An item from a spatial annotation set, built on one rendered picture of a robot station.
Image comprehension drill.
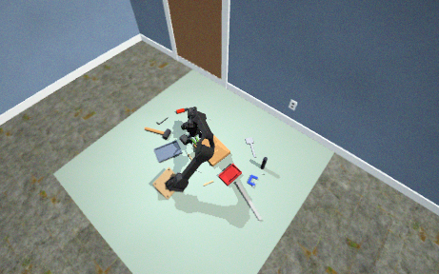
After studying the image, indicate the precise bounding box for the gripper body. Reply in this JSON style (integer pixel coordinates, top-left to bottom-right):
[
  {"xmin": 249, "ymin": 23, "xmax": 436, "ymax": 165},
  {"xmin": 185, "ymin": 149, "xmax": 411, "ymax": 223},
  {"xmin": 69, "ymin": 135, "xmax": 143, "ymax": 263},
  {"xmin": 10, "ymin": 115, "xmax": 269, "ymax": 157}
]
[{"xmin": 179, "ymin": 127, "xmax": 200, "ymax": 145}]

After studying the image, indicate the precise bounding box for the red shallow tray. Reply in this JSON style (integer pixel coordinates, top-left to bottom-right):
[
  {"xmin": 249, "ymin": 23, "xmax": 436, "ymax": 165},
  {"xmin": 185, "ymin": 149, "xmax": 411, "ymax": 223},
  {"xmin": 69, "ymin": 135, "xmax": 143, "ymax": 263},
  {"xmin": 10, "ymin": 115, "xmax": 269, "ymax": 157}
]
[{"xmin": 218, "ymin": 164, "xmax": 242, "ymax": 186}]

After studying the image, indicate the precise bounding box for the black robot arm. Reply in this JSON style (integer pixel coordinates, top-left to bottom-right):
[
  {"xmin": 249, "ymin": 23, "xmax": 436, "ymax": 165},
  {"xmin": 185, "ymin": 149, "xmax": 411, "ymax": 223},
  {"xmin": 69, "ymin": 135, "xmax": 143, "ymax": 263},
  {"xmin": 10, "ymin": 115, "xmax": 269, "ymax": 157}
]
[{"xmin": 165, "ymin": 107, "xmax": 215, "ymax": 192}]

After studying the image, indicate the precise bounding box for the black mallet with wooden handle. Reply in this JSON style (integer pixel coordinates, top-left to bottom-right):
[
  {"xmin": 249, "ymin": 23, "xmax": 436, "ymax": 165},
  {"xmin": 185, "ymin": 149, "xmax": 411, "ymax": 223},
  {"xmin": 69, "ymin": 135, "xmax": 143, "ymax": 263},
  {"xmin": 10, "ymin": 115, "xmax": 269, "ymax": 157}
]
[{"xmin": 145, "ymin": 127, "xmax": 171, "ymax": 140}]

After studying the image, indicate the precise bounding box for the black cylinder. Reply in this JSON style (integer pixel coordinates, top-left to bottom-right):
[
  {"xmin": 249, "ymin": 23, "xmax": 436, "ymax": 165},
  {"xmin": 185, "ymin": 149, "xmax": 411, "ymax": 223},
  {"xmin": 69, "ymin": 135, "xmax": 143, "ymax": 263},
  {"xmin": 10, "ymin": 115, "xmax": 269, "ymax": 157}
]
[{"xmin": 260, "ymin": 157, "xmax": 268, "ymax": 169}]

